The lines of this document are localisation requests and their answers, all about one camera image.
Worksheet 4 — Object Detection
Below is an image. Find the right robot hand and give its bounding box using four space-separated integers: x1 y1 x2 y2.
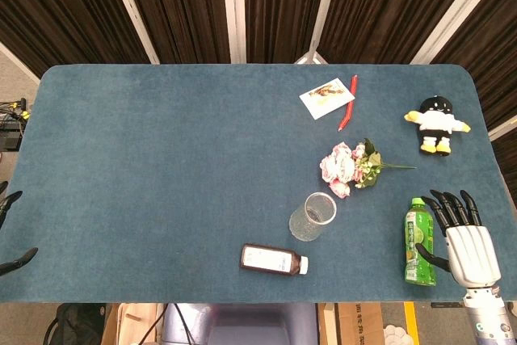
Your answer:
415 189 502 290

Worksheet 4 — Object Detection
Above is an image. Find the pink artificial flower bouquet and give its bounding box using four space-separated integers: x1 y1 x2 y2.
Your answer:
319 137 417 200

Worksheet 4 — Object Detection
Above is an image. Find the black white penguin plush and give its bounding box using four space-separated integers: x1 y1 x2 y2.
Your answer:
404 95 472 158

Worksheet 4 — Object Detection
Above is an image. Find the green tea bottle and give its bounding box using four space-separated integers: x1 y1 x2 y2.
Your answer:
404 197 437 287

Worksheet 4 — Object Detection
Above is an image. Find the white picture card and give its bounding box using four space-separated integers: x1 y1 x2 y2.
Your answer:
299 78 356 120

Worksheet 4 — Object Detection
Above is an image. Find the light wooden crate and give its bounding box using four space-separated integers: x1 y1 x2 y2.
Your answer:
100 303 166 345

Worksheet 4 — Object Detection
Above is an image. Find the clear textured glass vase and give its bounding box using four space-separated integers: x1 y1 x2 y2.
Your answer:
288 191 338 242

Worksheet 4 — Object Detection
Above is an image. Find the blue table cloth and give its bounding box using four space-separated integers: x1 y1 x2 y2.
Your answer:
0 63 517 305

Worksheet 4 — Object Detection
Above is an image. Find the brown medicine bottle white cap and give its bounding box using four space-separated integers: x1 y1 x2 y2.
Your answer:
240 242 310 277

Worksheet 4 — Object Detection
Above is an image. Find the black equipment with cables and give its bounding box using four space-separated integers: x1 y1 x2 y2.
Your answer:
0 97 32 153

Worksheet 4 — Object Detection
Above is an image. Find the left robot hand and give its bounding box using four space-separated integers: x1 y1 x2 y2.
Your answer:
0 190 40 277

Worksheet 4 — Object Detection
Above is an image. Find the black bag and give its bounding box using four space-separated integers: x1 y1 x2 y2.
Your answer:
42 303 108 345

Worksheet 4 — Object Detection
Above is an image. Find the dark brown curtain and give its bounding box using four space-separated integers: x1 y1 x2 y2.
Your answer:
0 0 517 168

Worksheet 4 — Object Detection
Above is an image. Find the brown cardboard box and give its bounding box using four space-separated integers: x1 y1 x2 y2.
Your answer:
318 303 385 345

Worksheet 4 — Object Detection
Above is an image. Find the purple robot base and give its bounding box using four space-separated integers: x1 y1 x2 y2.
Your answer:
161 303 320 345

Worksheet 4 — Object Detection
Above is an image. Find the white partition frame post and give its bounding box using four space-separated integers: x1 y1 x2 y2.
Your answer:
220 0 247 65
410 0 496 65
294 0 344 65
103 0 161 65

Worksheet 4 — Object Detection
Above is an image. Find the red pen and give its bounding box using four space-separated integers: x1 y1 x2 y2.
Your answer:
338 74 359 133

